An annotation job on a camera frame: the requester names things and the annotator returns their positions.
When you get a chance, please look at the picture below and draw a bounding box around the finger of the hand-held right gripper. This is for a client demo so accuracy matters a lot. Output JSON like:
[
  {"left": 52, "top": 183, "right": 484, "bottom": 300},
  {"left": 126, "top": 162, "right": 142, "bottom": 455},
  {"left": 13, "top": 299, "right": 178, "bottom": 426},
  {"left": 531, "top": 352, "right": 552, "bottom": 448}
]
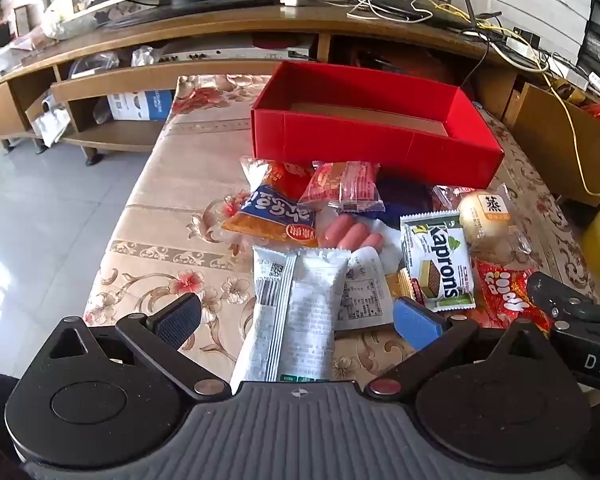
[{"left": 526, "top": 272, "right": 597, "bottom": 329}]

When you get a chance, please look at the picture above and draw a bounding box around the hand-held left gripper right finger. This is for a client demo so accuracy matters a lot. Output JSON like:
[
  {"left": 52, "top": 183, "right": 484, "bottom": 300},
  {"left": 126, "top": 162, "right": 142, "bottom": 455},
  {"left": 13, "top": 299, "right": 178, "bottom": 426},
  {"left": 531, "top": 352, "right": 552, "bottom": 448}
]
[{"left": 364, "top": 297, "right": 557, "bottom": 402}]

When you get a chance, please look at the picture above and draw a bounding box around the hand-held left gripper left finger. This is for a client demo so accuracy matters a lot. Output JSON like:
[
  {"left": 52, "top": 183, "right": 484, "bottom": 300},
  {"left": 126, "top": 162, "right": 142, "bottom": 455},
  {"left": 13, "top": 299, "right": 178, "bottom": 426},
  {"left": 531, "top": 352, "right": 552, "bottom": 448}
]
[{"left": 44, "top": 292, "right": 232, "bottom": 402}]

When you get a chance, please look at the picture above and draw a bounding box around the red yellow candy packet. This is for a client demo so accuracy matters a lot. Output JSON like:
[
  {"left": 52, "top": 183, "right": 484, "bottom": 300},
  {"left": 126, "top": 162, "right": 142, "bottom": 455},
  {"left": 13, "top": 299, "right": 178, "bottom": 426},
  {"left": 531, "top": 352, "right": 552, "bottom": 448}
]
[{"left": 467, "top": 257, "right": 556, "bottom": 333}]

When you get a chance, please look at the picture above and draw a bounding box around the white printed snack packet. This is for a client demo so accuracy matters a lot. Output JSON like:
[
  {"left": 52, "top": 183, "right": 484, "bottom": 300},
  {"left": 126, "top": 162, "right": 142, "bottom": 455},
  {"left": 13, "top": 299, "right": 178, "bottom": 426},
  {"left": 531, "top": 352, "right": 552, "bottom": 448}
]
[{"left": 332, "top": 247, "right": 396, "bottom": 333}]

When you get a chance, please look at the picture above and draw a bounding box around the white green wafer packet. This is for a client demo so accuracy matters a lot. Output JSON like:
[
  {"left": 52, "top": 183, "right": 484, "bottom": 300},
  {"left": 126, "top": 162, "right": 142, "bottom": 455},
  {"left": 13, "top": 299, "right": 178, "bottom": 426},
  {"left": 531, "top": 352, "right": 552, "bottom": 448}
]
[{"left": 399, "top": 210, "right": 477, "bottom": 311}]

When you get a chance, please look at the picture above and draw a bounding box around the round steamed cake packet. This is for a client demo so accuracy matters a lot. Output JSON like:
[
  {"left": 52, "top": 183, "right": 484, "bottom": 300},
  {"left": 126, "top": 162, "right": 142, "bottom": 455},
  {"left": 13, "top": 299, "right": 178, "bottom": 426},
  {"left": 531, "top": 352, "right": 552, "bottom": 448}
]
[{"left": 432, "top": 182, "right": 533, "bottom": 266}]

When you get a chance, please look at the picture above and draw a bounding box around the pink sausage packet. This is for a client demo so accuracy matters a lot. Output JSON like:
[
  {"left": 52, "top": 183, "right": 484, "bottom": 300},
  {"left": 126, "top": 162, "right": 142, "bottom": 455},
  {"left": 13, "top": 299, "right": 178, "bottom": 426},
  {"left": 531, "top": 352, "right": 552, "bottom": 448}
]
[{"left": 315, "top": 207, "right": 403, "bottom": 266}]

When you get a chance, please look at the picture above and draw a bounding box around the long white snack packet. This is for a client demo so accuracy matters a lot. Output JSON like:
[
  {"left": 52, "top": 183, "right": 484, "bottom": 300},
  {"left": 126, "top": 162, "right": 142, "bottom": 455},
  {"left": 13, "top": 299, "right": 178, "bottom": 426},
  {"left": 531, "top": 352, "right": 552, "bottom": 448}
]
[{"left": 229, "top": 245, "right": 351, "bottom": 383}]

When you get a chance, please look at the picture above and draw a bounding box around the dark blue snack packet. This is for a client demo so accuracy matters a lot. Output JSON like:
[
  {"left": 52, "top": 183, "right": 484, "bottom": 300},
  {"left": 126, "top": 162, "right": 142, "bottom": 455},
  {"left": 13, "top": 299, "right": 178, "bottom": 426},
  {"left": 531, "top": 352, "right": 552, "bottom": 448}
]
[{"left": 377, "top": 175, "right": 438, "bottom": 221}]

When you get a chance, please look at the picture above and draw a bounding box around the blue orange snack packet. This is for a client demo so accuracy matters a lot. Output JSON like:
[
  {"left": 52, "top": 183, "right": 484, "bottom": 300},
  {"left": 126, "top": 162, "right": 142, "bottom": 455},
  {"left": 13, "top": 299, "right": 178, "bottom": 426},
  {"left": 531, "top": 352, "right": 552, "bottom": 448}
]
[{"left": 221, "top": 156, "right": 321, "bottom": 249}]

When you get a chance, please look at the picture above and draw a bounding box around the red clear snack packet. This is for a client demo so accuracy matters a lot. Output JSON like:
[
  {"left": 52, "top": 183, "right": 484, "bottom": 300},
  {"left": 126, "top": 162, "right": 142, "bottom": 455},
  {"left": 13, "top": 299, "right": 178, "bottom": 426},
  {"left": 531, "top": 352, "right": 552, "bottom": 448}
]
[{"left": 297, "top": 160, "right": 386, "bottom": 213}]

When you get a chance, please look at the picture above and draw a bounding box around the red cardboard box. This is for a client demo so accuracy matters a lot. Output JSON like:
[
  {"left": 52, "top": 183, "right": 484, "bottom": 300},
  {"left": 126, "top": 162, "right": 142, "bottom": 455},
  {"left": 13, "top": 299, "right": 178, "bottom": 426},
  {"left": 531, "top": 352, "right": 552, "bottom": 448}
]
[{"left": 250, "top": 60, "right": 506, "bottom": 188}]

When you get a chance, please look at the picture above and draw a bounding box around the small gold snack packet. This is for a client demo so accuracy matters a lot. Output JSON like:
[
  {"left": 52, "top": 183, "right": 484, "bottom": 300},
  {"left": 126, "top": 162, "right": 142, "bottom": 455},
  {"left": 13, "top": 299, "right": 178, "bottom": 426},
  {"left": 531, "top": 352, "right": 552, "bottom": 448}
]
[{"left": 385, "top": 267, "right": 426, "bottom": 306}]

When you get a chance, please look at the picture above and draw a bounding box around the floral tablecloth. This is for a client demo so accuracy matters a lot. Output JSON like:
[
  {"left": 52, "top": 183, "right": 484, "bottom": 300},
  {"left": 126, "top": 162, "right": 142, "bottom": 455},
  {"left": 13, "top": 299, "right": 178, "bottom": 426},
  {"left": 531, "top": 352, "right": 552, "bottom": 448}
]
[{"left": 82, "top": 74, "right": 598, "bottom": 386}]

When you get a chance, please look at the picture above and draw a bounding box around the white power strip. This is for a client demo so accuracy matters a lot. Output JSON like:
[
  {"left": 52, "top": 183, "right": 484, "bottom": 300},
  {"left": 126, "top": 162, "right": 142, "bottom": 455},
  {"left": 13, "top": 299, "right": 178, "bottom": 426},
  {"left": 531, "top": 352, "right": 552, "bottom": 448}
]
[{"left": 490, "top": 35, "right": 600, "bottom": 97}]

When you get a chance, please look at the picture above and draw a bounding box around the blue white box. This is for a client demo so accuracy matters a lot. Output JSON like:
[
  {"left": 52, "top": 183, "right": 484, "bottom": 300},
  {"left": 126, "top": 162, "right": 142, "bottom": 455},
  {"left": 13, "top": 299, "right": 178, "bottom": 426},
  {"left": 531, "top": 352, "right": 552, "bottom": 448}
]
[{"left": 107, "top": 89, "right": 176, "bottom": 122}]

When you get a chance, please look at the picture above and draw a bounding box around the white paper bag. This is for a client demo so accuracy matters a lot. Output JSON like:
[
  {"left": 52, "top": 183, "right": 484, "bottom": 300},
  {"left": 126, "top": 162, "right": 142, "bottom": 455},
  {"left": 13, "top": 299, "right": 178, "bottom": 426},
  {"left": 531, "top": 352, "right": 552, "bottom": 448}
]
[{"left": 25, "top": 92, "right": 73, "bottom": 148}]

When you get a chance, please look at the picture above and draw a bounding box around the silver av receiver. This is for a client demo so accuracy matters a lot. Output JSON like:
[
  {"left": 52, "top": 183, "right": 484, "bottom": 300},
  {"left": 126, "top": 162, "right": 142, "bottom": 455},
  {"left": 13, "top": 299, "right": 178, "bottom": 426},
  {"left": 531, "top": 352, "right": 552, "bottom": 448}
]
[{"left": 157, "top": 42, "right": 313, "bottom": 66}]

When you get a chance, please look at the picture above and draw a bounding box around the clear plastic bag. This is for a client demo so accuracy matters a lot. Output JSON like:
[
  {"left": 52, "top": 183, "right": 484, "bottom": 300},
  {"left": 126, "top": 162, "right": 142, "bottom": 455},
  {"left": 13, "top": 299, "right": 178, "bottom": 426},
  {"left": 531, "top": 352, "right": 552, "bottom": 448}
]
[{"left": 70, "top": 52, "right": 121, "bottom": 81}]

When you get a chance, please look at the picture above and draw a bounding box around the wooden tv stand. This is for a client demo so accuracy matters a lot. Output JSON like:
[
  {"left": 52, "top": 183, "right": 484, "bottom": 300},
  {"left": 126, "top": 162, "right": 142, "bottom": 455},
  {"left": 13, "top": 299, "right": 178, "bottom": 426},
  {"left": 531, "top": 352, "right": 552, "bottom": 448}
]
[{"left": 0, "top": 0, "right": 600, "bottom": 208}]

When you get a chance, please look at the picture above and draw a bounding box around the bundle of cables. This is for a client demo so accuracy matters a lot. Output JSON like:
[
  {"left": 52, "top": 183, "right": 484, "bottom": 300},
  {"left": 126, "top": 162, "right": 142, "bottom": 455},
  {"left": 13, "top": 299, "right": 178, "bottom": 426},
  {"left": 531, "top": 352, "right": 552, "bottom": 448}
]
[{"left": 405, "top": 0, "right": 600, "bottom": 196}]

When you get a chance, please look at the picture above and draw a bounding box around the thin white cable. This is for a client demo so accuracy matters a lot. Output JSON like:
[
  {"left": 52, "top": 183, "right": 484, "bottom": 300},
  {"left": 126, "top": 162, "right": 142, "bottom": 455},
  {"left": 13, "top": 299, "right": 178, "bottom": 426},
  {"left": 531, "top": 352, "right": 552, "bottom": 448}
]
[{"left": 347, "top": 0, "right": 433, "bottom": 23}]

